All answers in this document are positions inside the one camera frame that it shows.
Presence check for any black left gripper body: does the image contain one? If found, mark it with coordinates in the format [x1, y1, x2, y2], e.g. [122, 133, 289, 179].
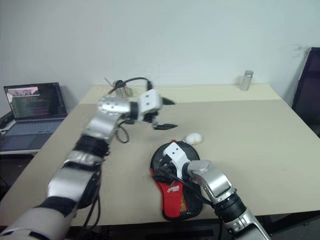
[142, 109, 161, 126]

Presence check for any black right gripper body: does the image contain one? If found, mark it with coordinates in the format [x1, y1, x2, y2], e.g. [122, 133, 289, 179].
[156, 154, 178, 182]

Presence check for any black and red paddle case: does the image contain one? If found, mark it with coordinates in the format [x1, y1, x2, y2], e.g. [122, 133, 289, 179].
[149, 140, 204, 222]

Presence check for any small white round object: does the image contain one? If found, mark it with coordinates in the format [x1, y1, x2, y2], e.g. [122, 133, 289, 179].
[184, 132, 203, 146]

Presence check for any clear glass with pen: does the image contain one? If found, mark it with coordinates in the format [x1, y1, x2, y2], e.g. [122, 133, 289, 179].
[104, 77, 134, 99]

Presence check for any silver metal cylinder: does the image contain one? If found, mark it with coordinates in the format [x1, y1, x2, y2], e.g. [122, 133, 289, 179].
[240, 70, 254, 92]

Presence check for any open grey laptop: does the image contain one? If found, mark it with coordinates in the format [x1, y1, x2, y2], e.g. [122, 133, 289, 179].
[0, 82, 69, 152]

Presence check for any black office chair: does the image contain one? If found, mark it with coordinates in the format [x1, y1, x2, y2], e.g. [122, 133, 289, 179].
[291, 46, 320, 139]

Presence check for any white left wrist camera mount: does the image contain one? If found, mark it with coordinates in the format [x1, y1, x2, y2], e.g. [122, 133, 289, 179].
[138, 89, 164, 121]

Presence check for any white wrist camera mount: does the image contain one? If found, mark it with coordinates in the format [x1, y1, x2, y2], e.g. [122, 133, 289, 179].
[162, 142, 194, 179]
[138, 89, 164, 121]

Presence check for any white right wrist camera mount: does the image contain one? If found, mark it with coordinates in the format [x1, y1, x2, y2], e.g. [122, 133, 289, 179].
[162, 142, 194, 179]

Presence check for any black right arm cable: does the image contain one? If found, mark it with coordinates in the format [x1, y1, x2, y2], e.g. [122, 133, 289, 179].
[154, 166, 225, 240]

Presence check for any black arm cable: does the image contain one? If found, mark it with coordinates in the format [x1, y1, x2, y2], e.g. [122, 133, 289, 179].
[154, 166, 225, 240]
[84, 76, 154, 230]

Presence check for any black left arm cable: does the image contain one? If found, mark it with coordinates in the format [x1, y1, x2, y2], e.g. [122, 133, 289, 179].
[84, 76, 154, 230]

